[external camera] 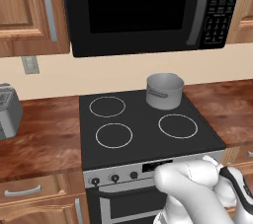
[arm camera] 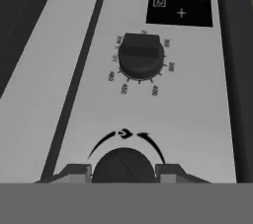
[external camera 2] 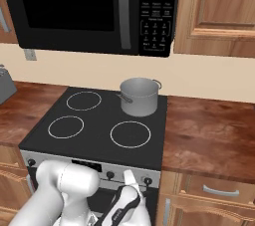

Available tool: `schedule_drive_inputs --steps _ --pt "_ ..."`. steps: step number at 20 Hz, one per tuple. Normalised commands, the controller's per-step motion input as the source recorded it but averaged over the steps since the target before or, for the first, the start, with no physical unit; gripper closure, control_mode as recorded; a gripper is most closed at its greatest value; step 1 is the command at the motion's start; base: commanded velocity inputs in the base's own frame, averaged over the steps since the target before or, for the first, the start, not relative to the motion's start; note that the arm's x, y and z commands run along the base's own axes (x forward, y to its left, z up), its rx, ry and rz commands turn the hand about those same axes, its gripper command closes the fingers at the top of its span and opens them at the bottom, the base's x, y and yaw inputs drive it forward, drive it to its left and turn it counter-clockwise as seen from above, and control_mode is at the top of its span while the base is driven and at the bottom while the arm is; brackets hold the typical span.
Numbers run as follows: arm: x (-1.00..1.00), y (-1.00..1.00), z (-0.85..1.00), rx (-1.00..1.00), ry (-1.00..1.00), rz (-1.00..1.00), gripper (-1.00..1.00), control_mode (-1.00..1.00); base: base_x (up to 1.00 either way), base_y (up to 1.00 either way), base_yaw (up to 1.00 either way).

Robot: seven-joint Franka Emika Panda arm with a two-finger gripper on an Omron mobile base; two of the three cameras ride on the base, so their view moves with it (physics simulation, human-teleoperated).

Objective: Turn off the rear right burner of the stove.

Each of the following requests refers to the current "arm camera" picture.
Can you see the black oven temperature knob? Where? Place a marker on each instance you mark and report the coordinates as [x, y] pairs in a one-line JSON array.
[[140, 55]]

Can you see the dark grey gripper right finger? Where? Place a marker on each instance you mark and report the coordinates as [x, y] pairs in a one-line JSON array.
[[171, 172]]

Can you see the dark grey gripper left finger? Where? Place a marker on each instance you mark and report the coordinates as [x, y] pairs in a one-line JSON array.
[[75, 172]]

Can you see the grey stove with black panel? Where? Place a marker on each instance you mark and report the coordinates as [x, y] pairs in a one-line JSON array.
[[138, 103]]

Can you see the black round stove knob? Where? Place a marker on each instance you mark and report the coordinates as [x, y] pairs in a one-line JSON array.
[[123, 167]]

